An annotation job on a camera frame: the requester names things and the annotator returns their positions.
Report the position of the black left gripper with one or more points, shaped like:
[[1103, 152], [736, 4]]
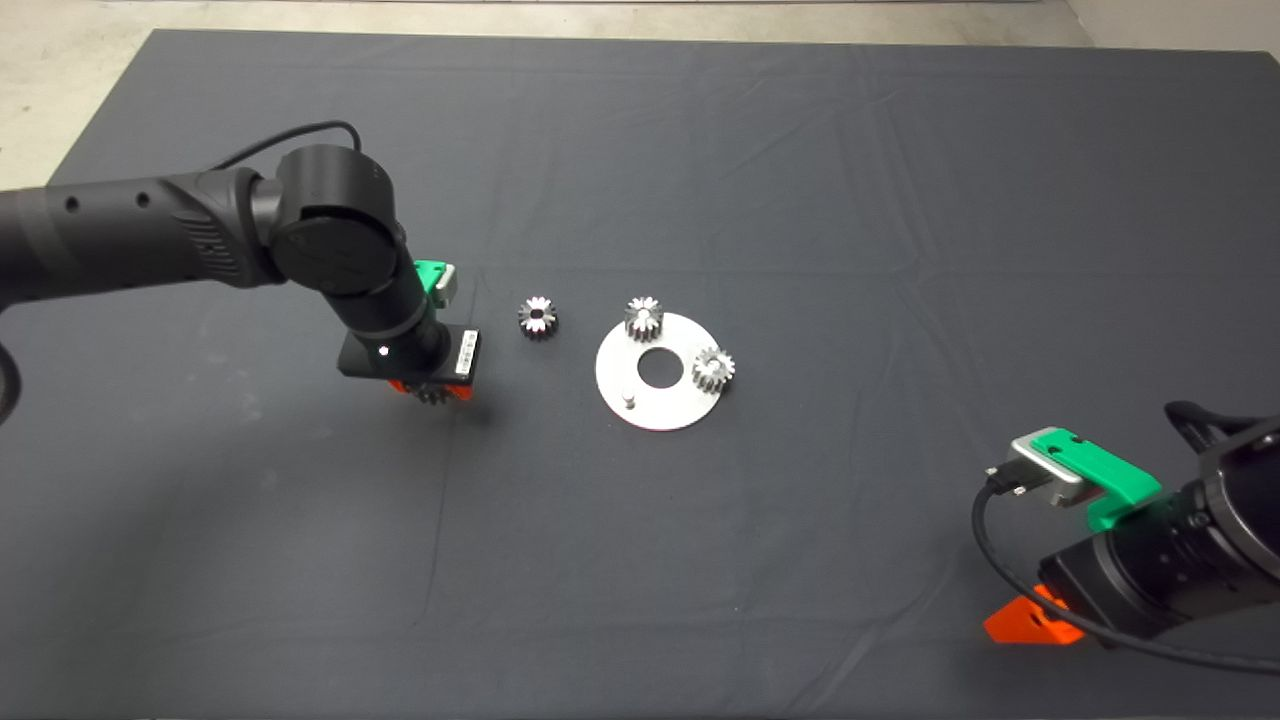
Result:
[[410, 358]]

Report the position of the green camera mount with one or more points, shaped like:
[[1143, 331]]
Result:
[[1110, 475], [428, 275]]

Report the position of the small bright steel gear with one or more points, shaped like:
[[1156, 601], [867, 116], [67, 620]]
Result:
[[643, 318], [714, 370]]

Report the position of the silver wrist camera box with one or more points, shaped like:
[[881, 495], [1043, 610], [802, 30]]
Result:
[[1045, 475], [447, 285]]

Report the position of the round metal plate with hole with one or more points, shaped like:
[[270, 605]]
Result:
[[690, 405]]

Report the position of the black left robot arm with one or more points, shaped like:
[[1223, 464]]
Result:
[[330, 220]]

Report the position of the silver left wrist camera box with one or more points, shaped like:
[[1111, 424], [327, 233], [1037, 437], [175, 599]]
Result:
[[447, 285]]

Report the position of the green left camera mount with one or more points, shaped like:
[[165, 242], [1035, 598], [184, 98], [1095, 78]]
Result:
[[428, 275]]

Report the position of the green right camera mount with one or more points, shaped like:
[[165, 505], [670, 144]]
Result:
[[1110, 475]]

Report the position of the small dark steel gear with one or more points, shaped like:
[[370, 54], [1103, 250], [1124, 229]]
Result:
[[538, 318]]

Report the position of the dark grey table cloth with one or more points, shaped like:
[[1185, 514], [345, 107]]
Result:
[[850, 200]]

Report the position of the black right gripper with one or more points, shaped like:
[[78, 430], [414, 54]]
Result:
[[1100, 590]]

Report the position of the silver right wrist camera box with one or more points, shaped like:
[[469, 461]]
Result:
[[1045, 475]]

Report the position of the larger steel gear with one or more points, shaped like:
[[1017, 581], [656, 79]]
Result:
[[432, 394]]

